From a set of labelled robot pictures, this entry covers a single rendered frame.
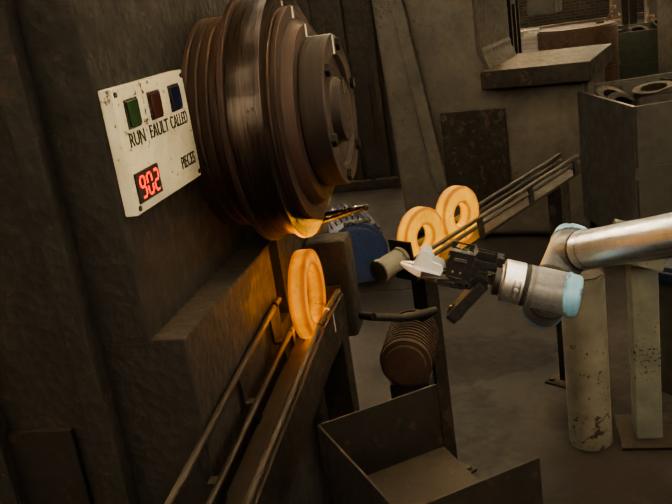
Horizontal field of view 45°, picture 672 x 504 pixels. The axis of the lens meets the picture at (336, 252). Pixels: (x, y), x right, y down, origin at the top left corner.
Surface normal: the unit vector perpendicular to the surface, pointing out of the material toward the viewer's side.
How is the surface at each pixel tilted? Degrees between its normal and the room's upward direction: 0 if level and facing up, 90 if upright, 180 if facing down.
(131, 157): 90
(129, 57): 90
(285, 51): 50
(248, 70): 62
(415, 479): 5
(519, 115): 90
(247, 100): 73
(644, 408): 90
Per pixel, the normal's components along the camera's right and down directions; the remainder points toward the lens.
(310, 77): -0.24, -0.23
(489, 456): -0.15, -0.94
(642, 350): -0.19, 0.32
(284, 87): 0.22, -0.11
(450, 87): -0.42, 0.33
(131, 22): 0.97, -0.07
